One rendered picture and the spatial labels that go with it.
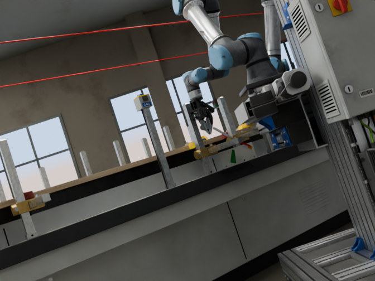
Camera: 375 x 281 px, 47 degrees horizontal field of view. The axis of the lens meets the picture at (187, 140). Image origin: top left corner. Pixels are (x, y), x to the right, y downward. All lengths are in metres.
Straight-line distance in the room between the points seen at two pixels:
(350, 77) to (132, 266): 1.51
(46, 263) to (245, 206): 1.31
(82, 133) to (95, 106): 0.48
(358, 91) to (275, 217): 1.59
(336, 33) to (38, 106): 6.15
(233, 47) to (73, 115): 5.35
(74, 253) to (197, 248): 0.80
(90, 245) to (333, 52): 1.37
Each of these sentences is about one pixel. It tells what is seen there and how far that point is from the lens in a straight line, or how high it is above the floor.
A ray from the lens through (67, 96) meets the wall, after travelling 7.17.
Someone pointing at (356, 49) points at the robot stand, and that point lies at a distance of 1.55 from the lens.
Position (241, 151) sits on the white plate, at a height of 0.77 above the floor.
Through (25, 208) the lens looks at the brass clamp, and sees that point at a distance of 2.04.
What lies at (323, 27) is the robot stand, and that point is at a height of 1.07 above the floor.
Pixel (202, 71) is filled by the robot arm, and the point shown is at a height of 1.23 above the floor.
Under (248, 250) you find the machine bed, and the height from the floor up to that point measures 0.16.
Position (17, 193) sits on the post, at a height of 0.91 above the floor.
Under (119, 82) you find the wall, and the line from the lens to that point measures 7.04.
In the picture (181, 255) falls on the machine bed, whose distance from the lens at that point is 2.54.
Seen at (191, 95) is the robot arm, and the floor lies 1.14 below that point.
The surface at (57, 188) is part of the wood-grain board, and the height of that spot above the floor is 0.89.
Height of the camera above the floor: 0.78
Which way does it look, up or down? 3 degrees up
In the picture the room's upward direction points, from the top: 19 degrees counter-clockwise
